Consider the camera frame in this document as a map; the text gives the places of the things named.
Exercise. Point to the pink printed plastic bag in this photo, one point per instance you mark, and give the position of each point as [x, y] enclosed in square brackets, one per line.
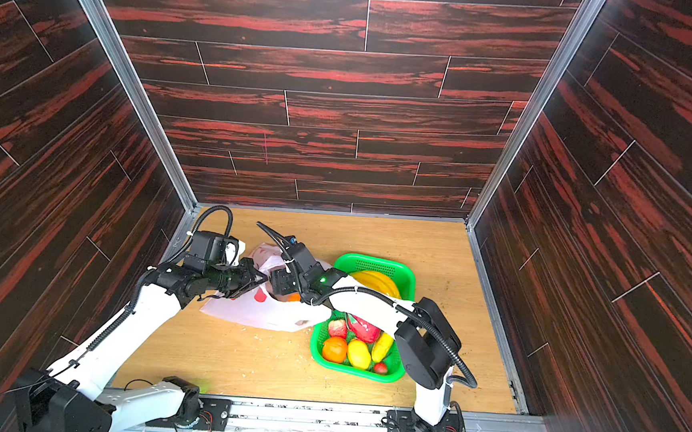
[259, 309]

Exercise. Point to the green plastic perforated basket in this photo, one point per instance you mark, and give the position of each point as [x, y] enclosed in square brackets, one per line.
[406, 283]

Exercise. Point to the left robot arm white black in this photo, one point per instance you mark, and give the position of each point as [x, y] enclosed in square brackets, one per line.
[70, 395]

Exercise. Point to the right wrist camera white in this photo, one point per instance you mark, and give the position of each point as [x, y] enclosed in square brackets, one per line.
[285, 243]

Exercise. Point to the yellow fake banana bunch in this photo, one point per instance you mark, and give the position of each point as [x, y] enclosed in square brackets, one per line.
[377, 281]

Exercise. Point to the small yellow fake banana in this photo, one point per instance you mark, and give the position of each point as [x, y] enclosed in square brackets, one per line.
[381, 348]

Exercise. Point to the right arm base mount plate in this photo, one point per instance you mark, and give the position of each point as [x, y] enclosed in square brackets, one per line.
[404, 420]

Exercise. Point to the red fake dragon fruit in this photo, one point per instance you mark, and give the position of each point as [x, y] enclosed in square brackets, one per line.
[362, 329]

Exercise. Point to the yellow fake lemon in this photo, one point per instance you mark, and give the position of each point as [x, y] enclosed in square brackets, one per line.
[359, 355]

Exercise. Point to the red pink fake apple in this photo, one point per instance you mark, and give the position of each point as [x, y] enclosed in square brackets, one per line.
[337, 328]

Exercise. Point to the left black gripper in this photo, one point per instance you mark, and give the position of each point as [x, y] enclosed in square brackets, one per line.
[246, 276]

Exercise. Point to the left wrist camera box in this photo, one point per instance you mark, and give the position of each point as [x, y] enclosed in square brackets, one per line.
[209, 249]

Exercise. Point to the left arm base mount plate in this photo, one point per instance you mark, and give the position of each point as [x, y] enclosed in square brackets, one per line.
[205, 414]

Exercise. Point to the small red fake strawberry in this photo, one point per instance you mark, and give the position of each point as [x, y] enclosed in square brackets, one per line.
[380, 368]

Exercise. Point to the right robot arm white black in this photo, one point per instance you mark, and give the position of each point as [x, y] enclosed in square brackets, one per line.
[428, 345]

